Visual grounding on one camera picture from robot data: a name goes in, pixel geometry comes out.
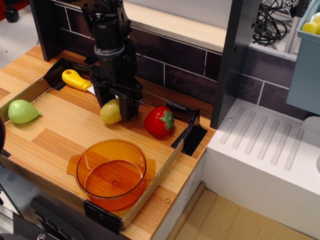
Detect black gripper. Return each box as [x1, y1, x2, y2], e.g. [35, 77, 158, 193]
[90, 43, 144, 123]

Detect yellow plastic potato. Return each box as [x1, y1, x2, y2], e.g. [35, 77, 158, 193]
[100, 98, 122, 124]

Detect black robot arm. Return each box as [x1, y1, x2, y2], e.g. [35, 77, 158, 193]
[77, 0, 144, 122]

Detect cardboard fence with black tape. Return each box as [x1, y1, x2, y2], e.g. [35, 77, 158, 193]
[0, 47, 214, 240]

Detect orange transparent pot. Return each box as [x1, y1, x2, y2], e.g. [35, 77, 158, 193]
[67, 139, 156, 213]

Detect red plastic strawberry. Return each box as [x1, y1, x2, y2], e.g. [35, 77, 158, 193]
[144, 106, 175, 136]

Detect green plastic pear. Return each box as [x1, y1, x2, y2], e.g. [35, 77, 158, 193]
[8, 99, 42, 124]

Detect black device at bottom left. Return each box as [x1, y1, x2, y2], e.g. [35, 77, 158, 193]
[0, 167, 85, 240]

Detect white toy sink drainboard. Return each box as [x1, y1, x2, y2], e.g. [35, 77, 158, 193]
[203, 100, 320, 239]

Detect teal plastic bin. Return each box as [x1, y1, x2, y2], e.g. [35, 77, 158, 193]
[286, 0, 320, 115]

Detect yellow toy in bin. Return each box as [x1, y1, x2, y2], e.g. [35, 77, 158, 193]
[301, 12, 320, 36]

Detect yellow handled white toy knife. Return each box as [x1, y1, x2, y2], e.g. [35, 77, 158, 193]
[61, 69, 96, 95]

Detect dark grey vertical post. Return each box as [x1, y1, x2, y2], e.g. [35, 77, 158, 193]
[210, 0, 260, 129]

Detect bundle of black cables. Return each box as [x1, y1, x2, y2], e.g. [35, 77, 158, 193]
[251, 0, 298, 50]

